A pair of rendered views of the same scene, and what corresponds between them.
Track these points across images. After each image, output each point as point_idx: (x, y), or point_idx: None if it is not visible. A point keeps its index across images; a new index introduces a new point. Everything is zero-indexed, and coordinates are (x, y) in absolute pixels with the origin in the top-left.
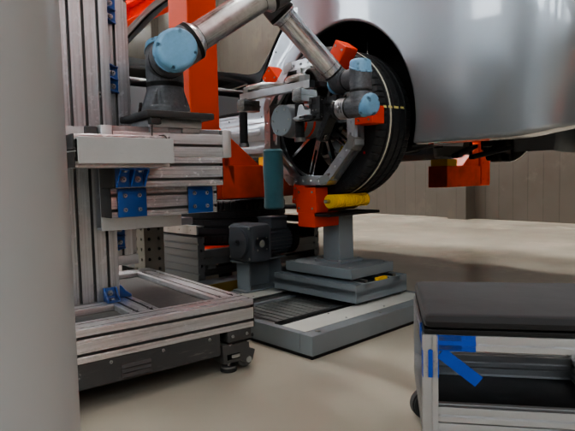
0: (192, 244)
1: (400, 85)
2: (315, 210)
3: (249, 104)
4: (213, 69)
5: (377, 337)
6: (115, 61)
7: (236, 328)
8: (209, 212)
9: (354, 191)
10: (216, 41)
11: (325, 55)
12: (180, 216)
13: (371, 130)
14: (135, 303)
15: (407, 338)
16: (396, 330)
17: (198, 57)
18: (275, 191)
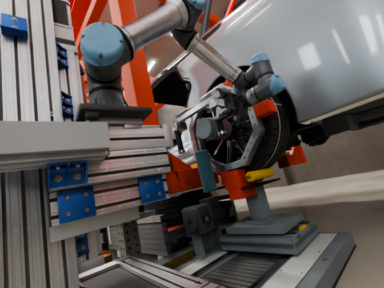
0: (159, 228)
1: None
2: (240, 186)
3: (180, 124)
4: (154, 115)
5: (336, 287)
6: (70, 92)
7: None
8: (167, 204)
9: (263, 167)
10: (143, 42)
11: (230, 63)
12: (138, 210)
13: (267, 120)
14: None
15: (366, 283)
16: (343, 274)
17: (127, 52)
18: (208, 178)
